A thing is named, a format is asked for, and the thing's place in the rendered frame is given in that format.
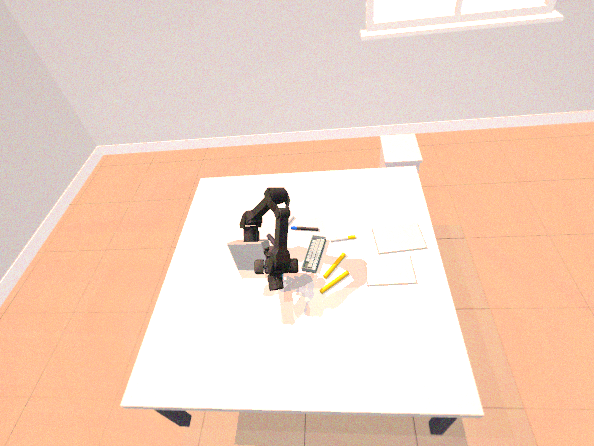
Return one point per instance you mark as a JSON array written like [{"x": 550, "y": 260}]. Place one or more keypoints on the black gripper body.
[{"x": 259, "y": 267}]

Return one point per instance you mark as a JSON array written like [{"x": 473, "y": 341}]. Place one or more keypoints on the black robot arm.
[{"x": 277, "y": 257}]

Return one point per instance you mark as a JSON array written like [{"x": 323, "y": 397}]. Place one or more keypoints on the beige flat rectangular slab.
[{"x": 398, "y": 238}]

